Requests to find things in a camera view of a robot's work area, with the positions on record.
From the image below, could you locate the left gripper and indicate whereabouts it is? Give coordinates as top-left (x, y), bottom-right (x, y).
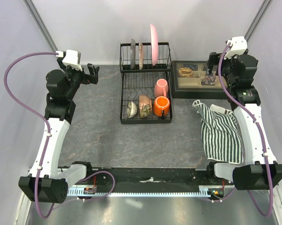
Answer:
top-left (57, 58), bottom-right (99, 99)

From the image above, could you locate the grey glass plate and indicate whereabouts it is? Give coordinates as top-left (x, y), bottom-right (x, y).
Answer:
top-left (130, 38), bottom-right (136, 69)

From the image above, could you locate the speckled cream plate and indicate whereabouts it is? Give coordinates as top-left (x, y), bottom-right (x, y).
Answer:
top-left (138, 43), bottom-right (144, 69)

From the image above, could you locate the pink patterned bowl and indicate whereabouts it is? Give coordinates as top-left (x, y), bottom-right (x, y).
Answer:
top-left (139, 95), bottom-right (152, 118)

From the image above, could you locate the pink plate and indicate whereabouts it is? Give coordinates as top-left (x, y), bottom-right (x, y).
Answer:
top-left (150, 24), bottom-right (159, 66)

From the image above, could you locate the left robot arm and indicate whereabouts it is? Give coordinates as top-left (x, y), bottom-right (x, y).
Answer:
top-left (18, 63), bottom-right (99, 203)

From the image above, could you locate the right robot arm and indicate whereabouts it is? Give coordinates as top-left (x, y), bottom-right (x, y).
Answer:
top-left (205, 52), bottom-right (282, 190)

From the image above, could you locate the dark floral fabric piece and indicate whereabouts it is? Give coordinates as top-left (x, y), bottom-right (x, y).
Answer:
top-left (201, 74), bottom-right (217, 86)

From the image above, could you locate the black compartment display box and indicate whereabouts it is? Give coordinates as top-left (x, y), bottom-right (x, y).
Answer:
top-left (171, 60), bottom-right (227, 99)

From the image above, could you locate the small green patterned bowl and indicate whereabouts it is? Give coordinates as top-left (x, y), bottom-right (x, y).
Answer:
top-left (127, 101), bottom-right (137, 119)

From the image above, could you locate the pink mug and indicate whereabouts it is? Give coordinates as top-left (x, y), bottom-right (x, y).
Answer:
top-left (154, 79), bottom-right (168, 98)

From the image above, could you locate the orange mug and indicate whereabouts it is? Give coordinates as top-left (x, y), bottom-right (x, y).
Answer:
top-left (153, 96), bottom-right (170, 117)

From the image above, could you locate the striped green white towel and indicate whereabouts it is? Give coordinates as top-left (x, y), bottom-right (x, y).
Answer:
top-left (192, 100), bottom-right (244, 165)

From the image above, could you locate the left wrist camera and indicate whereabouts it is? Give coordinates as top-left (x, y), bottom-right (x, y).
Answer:
top-left (55, 50), bottom-right (83, 71)

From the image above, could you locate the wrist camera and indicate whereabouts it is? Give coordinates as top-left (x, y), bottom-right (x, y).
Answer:
top-left (224, 36), bottom-right (247, 60)
top-left (55, 50), bottom-right (83, 71)

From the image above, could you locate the beige coiled cord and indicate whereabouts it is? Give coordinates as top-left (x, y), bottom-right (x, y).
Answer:
top-left (178, 67), bottom-right (195, 77)

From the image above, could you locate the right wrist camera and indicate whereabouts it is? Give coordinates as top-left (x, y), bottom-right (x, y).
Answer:
top-left (224, 36), bottom-right (247, 60)

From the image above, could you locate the black wire dish rack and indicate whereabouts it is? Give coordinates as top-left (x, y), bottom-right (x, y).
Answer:
top-left (119, 42), bottom-right (173, 125)

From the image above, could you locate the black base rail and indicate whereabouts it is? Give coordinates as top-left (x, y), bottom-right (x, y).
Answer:
top-left (69, 167), bottom-right (233, 196)

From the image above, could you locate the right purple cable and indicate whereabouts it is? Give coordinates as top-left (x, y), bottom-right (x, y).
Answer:
top-left (201, 44), bottom-right (273, 218)

